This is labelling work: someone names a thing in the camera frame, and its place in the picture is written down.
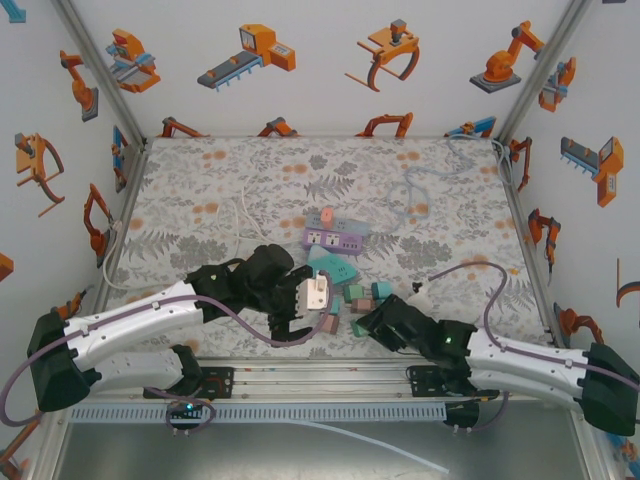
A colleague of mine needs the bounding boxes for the teal triangular power strip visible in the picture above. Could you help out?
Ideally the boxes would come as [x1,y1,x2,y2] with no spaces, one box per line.
[305,244,359,286]

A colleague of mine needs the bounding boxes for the purple power strip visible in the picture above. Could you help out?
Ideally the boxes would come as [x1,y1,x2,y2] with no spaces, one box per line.
[301,227,364,256]

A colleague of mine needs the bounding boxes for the grey-blue power strip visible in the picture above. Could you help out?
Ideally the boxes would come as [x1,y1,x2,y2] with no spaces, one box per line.
[304,212,374,239]

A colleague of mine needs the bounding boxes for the black connector box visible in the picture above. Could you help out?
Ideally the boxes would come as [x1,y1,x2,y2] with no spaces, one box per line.
[167,399,201,436]
[444,402,481,434]

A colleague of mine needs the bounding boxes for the grey metal plate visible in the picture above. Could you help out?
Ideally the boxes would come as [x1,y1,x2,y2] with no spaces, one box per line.
[49,422,581,480]

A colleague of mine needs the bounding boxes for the floral patterned table mat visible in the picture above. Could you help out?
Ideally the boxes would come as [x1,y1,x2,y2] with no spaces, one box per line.
[102,135,559,359]

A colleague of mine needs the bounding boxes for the translucent white tube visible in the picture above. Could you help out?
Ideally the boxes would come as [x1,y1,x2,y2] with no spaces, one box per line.
[294,418,451,475]

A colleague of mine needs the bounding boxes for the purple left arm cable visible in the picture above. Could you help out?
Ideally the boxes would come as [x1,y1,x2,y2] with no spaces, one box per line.
[0,269,335,431]

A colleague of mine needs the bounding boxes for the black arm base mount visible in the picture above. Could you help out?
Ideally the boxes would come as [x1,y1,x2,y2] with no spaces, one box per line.
[409,363,501,399]
[144,367,236,401]

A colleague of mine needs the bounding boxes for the aluminium profile rail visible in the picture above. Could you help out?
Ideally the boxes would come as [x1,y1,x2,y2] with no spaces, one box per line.
[114,357,586,406]

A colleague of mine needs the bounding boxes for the white slotted cable duct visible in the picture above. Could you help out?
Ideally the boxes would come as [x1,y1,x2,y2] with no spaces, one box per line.
[69,403,447,424]

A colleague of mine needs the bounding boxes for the aluminium side rail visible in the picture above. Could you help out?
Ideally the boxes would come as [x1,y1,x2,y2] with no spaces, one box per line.
[89,142,151,326]
[499,144,569,360]

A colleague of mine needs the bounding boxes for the grey-blue power cable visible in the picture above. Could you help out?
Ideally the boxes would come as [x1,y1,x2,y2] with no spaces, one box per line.
[369,133,504,236]

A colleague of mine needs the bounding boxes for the thick white cable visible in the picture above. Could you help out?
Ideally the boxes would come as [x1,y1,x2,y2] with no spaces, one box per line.
[102,222,124,290]

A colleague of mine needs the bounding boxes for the grey metal bracket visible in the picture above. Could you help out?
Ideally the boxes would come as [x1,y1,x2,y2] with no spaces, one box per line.
[113,142,147,194]

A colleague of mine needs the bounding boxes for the pale grey cable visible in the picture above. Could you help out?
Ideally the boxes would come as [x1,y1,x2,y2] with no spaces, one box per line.
[492,139,515,187]

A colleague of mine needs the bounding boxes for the aluminium frame post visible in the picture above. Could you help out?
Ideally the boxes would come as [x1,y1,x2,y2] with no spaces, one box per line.
[494,0,596,146]
[52,0,150,146]

